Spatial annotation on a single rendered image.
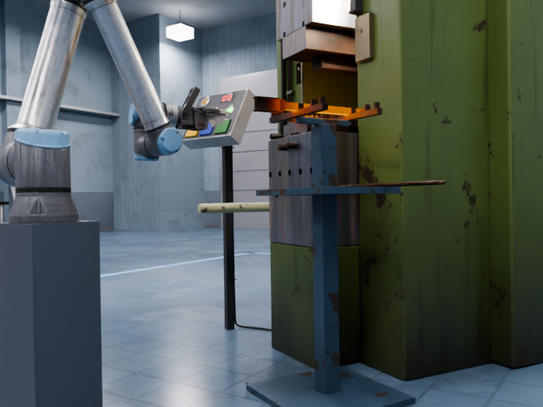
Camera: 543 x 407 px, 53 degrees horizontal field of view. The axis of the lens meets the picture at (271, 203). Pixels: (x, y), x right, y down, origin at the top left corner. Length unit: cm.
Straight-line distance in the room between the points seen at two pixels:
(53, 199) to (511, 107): 164
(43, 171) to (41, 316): 40
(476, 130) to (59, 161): 150
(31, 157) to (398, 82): 123
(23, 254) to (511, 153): 170
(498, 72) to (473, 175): 41
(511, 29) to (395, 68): 50
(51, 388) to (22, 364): 10
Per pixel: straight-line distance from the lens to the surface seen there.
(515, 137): 227
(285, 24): 250
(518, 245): 227
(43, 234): 160
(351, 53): 244
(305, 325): 221
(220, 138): 264
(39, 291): 160
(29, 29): 1296
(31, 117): 187
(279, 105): 173
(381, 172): 208
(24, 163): 168
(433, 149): 210
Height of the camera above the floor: 65
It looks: level
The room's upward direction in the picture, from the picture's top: 1 degrees counter-clockwise
